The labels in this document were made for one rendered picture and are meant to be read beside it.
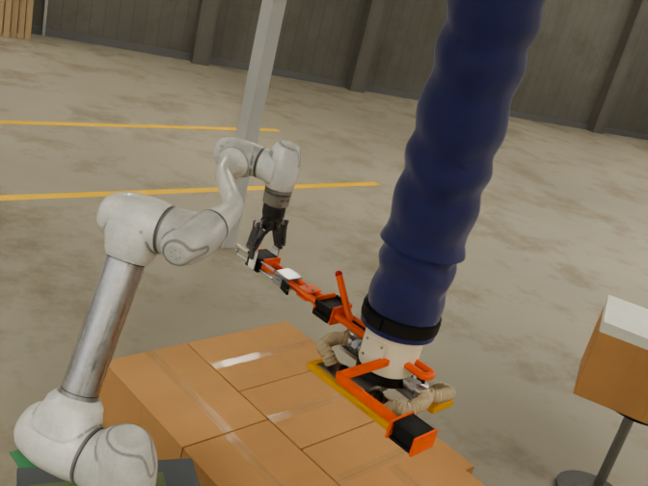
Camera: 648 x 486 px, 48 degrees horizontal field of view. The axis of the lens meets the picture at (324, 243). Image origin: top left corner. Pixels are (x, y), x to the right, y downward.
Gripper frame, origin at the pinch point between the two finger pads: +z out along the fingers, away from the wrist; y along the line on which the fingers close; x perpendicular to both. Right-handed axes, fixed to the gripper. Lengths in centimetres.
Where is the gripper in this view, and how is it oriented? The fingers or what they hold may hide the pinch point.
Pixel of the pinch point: (262, 259)
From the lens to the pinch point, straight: 249.4
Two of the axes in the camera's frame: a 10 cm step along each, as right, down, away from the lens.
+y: 7.1, -0.9, 6.9
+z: -2.3, 9.0, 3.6
